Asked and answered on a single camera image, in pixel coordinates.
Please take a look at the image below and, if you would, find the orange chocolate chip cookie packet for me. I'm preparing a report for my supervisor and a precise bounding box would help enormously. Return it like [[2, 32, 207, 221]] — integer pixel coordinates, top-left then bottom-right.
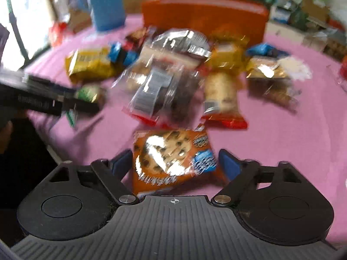
[[132, 128, 228, 197]]

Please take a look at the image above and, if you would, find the yellow snack packet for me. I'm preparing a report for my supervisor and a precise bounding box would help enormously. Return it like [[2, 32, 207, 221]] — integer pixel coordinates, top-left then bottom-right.
[[65, 47, 117, 85]]

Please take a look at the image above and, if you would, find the golden biscuit pack red end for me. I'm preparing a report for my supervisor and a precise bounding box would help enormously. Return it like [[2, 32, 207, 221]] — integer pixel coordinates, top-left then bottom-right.
[[201, 41, 248, 130]]

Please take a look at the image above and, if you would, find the clear red-trim dark snack bag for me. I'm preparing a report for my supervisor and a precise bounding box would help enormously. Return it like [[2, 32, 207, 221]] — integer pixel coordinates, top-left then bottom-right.
[[110, 57, 203, 127]]

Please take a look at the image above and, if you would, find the green small snack packet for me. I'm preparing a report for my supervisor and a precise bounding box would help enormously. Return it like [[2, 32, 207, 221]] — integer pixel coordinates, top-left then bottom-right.
[[65, 84, 106, 128]]

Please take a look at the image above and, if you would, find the pink floral tablecloth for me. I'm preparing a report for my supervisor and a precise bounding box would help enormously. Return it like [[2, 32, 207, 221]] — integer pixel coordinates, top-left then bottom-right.
[[23, 13, 347, 247]]

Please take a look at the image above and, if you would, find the clear wrapped brown cake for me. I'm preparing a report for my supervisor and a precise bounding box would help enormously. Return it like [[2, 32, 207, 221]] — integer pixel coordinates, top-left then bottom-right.
[[248, 79, 301, 112]]

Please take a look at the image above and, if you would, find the blue wrapper snack left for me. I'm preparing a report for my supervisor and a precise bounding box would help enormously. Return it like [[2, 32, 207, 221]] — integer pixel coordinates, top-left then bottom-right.
[[108, 42, 138, 67]]

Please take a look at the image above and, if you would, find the blue wrapper snack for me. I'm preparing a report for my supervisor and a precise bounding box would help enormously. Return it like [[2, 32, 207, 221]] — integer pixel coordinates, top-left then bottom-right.
[[246, 43, 290, 59], [108, 42, 138, 67]]

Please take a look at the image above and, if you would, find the gold Danisa cookie packet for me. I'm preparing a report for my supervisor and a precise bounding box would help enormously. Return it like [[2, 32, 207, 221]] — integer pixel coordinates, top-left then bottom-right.
[[246, 56, 289, 79]]

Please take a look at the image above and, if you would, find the blue wrapper snack right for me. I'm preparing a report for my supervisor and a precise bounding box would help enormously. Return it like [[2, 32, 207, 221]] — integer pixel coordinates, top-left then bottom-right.
[[246, 43, 290, 59]]

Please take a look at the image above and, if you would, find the dark brown chocolate snack packet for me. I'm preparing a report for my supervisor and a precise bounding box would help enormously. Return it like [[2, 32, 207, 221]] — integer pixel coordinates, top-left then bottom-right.
[[125, 26, 157, 50]]

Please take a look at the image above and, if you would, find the blue thermos jug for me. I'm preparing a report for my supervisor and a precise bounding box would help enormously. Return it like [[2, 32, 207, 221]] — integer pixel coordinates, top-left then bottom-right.
[[88, 0, 126, 32]]

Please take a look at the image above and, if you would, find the silver foil snack packet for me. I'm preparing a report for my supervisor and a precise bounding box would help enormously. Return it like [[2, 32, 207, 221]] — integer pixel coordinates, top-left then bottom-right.
[[151, 28, 212, 58]]

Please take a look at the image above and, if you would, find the orange storage box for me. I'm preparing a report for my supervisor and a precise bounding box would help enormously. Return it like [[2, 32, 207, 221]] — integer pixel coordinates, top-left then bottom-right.
[[142, 0, 269, 46]]

